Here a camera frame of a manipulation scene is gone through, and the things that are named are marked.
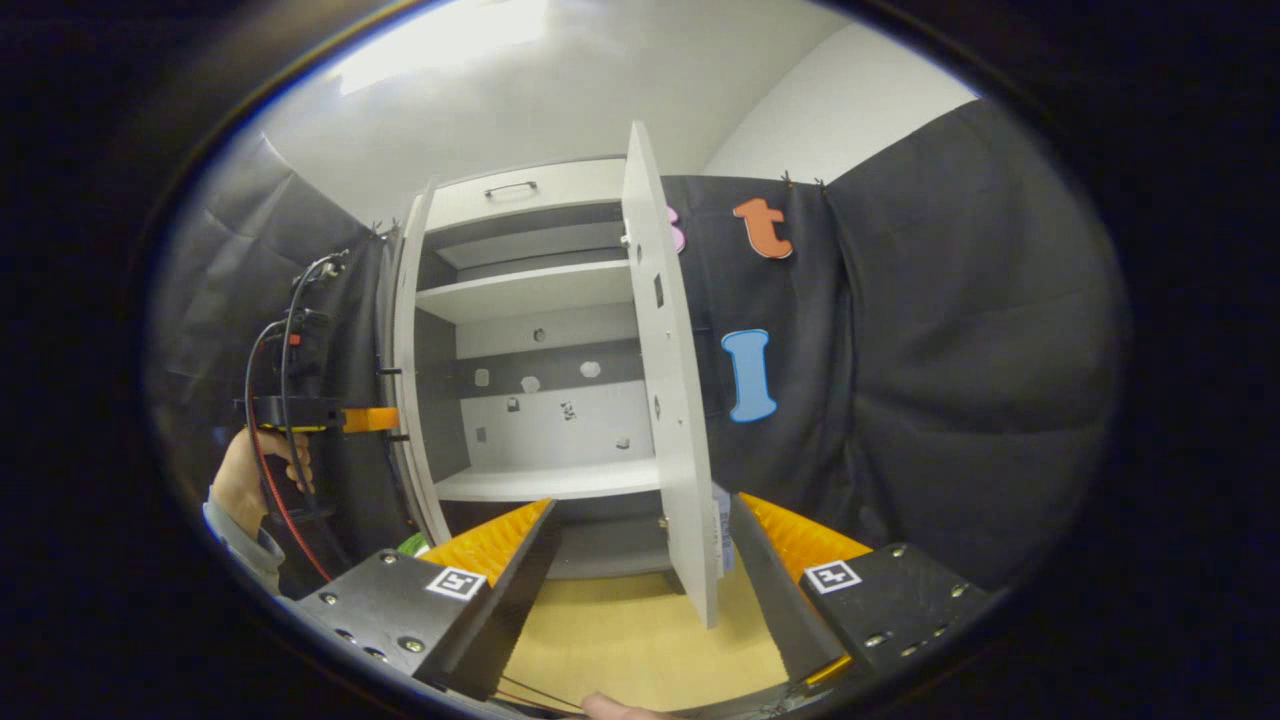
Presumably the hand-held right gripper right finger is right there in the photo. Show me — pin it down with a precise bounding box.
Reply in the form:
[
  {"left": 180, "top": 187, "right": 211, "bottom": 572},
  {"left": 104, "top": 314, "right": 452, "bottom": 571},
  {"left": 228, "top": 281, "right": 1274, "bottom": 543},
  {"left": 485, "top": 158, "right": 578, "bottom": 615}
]
[{"left": 730, "top": 490, "right": 991, "bottom": 701}]

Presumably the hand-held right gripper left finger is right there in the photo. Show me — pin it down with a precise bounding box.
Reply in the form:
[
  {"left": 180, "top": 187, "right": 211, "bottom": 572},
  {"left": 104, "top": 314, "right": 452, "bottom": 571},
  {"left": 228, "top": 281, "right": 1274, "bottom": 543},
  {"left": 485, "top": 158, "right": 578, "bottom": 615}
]
[{"left": 295, "top": 497, "right": 561, "bottom": 701}]

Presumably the beige camera sticker cabinet door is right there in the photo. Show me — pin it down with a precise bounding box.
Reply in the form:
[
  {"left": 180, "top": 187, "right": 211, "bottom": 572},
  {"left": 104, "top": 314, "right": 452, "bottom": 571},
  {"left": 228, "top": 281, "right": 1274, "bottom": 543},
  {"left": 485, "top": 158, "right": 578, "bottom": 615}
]
[{"left": 376, "top": 180, "right": 453, "bottom": 549}]

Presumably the beige double-door shoe cabinet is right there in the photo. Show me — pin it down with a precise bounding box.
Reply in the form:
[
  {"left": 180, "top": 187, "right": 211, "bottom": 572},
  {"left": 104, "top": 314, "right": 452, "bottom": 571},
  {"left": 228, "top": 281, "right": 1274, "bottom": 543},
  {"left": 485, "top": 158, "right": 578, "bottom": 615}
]
[{"left": 395, "top": 155, "right": 701, "bottom": 581}]

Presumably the beige headphone sticker cabinet door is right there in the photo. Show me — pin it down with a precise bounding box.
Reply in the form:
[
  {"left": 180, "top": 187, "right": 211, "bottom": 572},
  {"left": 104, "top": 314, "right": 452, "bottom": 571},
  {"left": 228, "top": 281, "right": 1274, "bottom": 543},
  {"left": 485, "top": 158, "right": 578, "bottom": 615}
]
[{"left": 620, "top": 122, "right": 723, "bottom": 629}]

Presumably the small white box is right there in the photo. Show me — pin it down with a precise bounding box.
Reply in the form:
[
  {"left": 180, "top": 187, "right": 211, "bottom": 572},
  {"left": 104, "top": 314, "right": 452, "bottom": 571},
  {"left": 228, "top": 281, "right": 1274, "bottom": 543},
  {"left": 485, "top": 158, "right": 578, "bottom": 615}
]
[{"left": 712, "top": 483, "right": 737, "bottom": 576}]

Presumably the black backdrop cloth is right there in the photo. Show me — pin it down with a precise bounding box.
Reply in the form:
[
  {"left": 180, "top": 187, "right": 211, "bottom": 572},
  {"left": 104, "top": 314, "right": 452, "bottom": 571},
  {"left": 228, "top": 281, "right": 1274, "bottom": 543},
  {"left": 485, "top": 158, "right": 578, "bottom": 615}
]
[{"left": 150, "top": 98, "right": 1131, "bottom": 591}]

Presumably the red gripper cable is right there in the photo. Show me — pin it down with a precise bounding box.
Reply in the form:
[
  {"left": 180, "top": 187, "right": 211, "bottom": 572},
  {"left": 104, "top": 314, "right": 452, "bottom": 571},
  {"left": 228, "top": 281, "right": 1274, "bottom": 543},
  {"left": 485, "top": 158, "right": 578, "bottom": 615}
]
[{"left": 245, "top": 320, "right": 336, "bottom": 584}]

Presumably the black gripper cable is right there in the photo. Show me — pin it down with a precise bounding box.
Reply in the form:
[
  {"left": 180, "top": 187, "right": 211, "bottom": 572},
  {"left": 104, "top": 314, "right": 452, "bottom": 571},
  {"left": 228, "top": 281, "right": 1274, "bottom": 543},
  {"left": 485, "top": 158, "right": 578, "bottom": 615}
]
[{"left": 278, "top": 250, "right": 351, "bottom": 521}]

